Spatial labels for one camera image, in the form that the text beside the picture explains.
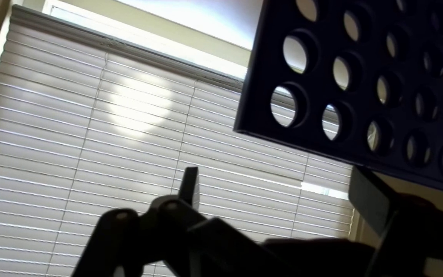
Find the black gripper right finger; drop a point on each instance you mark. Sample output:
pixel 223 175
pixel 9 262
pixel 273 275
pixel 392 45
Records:
pixel 410 231

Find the window with white blinds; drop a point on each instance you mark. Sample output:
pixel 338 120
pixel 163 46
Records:
pixel 77 179

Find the blue connect four game board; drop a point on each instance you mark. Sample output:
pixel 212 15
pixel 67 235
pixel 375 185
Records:
pixel 313 82

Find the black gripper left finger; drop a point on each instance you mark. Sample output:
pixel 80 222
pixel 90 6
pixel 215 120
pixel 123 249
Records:
pixel 129 240

